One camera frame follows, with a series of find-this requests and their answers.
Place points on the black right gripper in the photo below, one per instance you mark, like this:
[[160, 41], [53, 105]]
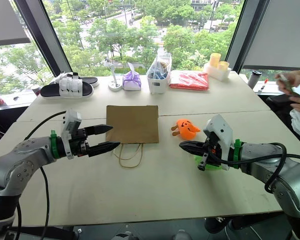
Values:
[[210, 148]]

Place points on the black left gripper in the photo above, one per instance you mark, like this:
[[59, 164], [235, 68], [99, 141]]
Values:
[[78, 144]]

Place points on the dark handheld item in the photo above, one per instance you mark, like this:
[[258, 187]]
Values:
[[293, 92]]

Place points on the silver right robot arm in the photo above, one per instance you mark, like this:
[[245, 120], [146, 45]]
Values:
[[260, 155]]

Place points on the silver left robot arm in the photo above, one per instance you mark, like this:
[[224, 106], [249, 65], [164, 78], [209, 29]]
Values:
[[22, 160]]

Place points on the brown paper bag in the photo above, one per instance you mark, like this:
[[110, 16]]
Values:
[[132, 123]]

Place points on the clear plastic bag of items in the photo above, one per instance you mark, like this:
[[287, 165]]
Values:
[[160, 67]]

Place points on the person's right hand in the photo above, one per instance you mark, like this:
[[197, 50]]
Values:
[[293, 81]]

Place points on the orange pumpkin toy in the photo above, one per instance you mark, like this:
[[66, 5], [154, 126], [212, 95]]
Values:
[[186, 128]]

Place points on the green object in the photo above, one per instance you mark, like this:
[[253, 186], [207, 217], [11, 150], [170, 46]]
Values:
[[211, 168]]

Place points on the green right wrist clamp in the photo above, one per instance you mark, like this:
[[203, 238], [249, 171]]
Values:
[[237, 153]]

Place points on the green wrist clamp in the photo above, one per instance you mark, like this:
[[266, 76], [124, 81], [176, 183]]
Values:
[[237, 153], [55, 147]]

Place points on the green left wrist clamp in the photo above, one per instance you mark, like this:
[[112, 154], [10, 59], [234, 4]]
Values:
[[55, 147]]

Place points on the purple white tied pouch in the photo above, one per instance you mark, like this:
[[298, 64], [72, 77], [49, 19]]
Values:
[[131, 82]]

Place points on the red plastic packet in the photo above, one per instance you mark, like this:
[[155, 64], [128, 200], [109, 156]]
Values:
[[188, 80]]

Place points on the white plastic storage bin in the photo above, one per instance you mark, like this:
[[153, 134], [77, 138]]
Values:
[[157, 85]]

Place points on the white rectangular tray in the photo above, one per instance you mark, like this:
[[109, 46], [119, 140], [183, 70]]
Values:
[[216, 72]]

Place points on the dark rounded shape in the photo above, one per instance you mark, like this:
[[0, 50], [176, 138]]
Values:
[[182, 235], [216, 225], [123, 236]]

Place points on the small red white cup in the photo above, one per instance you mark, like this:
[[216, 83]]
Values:
[[36, 90]]

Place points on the short yellow cup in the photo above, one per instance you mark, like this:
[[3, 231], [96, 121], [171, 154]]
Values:
[[223, 66]]

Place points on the grey thermos bottle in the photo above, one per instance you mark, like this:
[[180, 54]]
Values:
[[253, 80]]

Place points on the tall yellow cup stack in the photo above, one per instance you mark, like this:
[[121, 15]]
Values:
[[214, 60]]

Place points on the red marker pen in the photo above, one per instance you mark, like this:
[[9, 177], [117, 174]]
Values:
[[264, 84]]

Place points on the dark window pillar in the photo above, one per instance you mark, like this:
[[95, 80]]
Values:
[[43, 37], [250, 32]]

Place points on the grey roller blind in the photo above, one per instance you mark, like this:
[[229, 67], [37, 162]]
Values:
[[285, 32], [5, 22]]

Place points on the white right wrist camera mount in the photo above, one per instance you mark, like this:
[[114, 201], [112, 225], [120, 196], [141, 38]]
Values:
[[221, 130]]

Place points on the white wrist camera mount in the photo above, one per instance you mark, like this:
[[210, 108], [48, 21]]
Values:
[[71, 122], [221, 130]]

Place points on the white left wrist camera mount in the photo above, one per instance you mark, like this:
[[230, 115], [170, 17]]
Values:
[[71, 122]]

